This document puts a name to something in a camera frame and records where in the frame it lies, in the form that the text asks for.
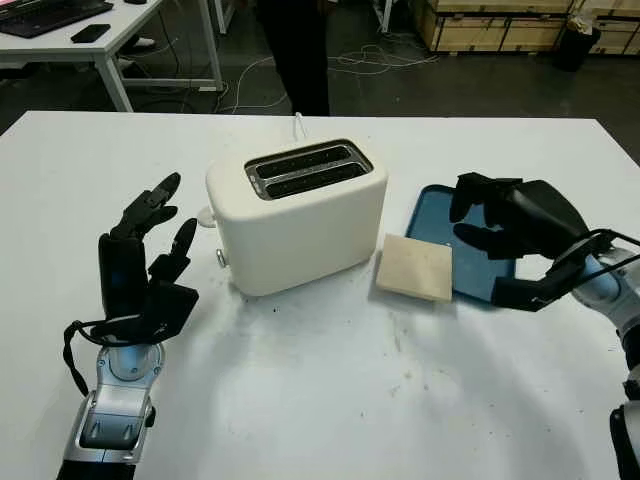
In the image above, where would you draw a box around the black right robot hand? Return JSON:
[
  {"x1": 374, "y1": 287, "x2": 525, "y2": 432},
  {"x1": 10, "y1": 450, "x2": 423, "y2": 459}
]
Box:
[{"x1": 448, "y1": 171, "x2": 592, "y2": 262}]

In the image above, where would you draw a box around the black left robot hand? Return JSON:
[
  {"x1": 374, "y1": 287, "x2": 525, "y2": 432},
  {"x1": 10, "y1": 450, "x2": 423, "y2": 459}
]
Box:
[{"x1": 97, "y1": 172, "x2": 199, "y2": 322}]

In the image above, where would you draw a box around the blue plastic tray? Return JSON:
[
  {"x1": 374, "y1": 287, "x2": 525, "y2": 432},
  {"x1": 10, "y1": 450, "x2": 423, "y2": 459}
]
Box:
[{"x1": 403, "y1": 183, "x2": 518, "y2": 304}]

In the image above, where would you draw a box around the pale bread slice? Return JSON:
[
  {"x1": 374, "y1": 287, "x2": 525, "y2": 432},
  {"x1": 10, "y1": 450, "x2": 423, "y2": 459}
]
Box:
[{"x1": 375, "y1": 233, "x2": 454, "y2": 306}]

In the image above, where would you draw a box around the cream white two-slot toaster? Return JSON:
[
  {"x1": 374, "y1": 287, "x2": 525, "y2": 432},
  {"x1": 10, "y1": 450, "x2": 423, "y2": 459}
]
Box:
[{"x1": 205, "y1": 138, "x2": 390, "y2": 298}]

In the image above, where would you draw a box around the black waste bin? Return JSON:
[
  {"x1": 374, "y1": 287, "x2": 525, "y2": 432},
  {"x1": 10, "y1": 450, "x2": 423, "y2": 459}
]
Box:
[{"x1": 551, "y1": 24, "x2": 602, "y2": 73}]

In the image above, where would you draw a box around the large wooden crate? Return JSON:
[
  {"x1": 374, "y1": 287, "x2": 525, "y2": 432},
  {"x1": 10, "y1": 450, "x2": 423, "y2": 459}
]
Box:
[{"x1": 421, "y1": 0, "x2": 576, "y2": 54}]

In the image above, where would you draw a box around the wooden crate behind bin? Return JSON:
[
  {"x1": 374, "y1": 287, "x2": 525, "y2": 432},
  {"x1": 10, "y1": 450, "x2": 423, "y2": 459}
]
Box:
[{"x1": 574, "y1": 0, "x2": 640, "y2": 57}]

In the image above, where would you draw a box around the black smartphone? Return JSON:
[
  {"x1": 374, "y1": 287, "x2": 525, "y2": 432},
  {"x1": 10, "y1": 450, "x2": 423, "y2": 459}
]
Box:
[{"x1": 70, "y1": 23, "x2": 112, "y2": 45}]

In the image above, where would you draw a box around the white table leg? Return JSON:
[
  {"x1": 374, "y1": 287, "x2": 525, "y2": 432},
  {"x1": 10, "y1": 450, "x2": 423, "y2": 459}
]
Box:
[
  {"x1": 369, "y1": 0, "x2": 394, "y2": 34},
  {"x1": 212, "y1": 0, "x2": 237, "y2": 36}
]

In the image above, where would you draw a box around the white office desk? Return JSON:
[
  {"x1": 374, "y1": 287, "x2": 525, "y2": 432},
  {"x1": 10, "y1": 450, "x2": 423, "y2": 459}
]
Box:
[{"x1": 0, "y1": 0, "x2": 224, "y2": 114}]

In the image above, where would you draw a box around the black laptop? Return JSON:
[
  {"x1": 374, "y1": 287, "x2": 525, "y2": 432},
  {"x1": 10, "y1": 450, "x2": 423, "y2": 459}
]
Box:
[{"x1": 0, "y1": 0, "x2": 115, "y2": 40}]

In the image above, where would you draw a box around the person in black trousers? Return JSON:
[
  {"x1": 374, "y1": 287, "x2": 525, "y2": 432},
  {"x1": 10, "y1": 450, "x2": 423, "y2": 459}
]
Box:
[{"x1": 261, "y1": 0, "x2": 332, "y2": 118}]

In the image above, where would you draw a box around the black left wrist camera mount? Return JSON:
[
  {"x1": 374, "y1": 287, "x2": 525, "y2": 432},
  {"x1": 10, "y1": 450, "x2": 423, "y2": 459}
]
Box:
[{"x1": 141, "y1": 281, "x2": 200, "y2": 347}]

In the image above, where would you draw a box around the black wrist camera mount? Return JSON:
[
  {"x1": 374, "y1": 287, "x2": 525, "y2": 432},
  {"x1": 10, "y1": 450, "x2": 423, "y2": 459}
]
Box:
[
  {"x1": 141, "y1": 281, "x2": 200, "y2": 347},
  {"x1": 491, "y1": 249, "x2": 586, "y2": 313}
]

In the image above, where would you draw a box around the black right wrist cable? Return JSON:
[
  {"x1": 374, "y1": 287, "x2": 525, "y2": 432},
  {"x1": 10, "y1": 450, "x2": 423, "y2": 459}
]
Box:
[{"x1": 543, "y1": 228, "x2": 640, "y2": 302}]

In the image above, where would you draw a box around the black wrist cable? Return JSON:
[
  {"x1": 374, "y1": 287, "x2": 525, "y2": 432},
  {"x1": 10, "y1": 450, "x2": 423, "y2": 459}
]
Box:
[
  {"x1": 543, "y1": 228, "x2": 640, "y2": 302},
  {"x1": 62, "y1": 319, "x2": 169, "y2": 399}
]

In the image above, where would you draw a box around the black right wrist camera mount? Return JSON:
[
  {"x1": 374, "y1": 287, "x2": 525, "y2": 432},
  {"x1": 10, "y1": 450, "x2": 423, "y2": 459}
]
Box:
[{"x1": 491, "y1": 249, "x2": 586, "y2": 313}]

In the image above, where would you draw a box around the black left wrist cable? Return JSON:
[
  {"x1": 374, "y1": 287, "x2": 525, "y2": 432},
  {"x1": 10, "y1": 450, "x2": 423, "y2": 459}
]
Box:
[{"x1": 62, "y1": 319, "x2": 169, "y2": 399}]

